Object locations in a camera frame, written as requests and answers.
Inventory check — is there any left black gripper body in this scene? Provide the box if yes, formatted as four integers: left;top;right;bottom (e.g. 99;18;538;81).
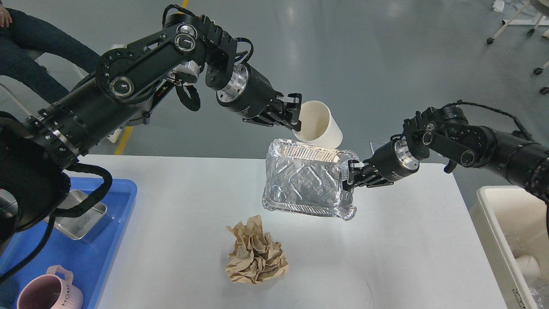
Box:
216;64;283;121

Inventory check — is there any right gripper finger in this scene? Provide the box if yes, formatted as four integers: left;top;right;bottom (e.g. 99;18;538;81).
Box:
342;175;394;192
347;160;376;179

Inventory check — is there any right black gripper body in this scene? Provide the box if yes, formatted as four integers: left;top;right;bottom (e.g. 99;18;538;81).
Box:
365;139;419;182

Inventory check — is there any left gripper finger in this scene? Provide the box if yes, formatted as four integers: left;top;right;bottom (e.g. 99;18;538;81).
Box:
242;113;302;132
274;92;302;118

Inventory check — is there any white paper cup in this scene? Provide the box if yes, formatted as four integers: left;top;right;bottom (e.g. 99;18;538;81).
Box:
293;100;343;149

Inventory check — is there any aluminium foil tray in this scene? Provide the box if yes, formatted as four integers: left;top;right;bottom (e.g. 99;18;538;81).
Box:
262;139;359;221

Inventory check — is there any small stainless steel tray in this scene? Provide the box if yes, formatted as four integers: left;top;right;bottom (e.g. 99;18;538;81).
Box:
54;190;112;244

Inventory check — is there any pink mug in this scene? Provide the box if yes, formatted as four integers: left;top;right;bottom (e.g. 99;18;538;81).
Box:
16;265;84;309

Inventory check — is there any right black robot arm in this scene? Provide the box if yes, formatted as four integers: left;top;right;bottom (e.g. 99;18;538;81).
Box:
342;100;549;203

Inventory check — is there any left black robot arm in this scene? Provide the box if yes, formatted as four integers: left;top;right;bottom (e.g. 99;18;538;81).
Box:
1;5;302;242

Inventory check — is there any clear floor plate left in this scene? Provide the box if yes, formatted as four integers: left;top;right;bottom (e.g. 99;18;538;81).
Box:
369;142;386;155

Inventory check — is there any white bin right side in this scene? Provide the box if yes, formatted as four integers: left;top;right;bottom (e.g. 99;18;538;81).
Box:
469;186;548;309

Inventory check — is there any crumpled brown paper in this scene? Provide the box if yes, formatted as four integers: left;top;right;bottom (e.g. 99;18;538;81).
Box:
226;215;290;285

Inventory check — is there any white cup in bin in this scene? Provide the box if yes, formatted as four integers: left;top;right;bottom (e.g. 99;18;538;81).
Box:
515;255;541;279

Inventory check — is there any white rolling cart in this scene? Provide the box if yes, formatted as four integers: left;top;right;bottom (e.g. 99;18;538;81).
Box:
486;0;549;45

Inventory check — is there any white wheeled chair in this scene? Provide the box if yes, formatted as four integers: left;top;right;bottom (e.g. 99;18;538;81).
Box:
0;49;86;117

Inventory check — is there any person in black sweater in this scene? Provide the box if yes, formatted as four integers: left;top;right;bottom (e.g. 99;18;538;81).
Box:
0;5;100;104

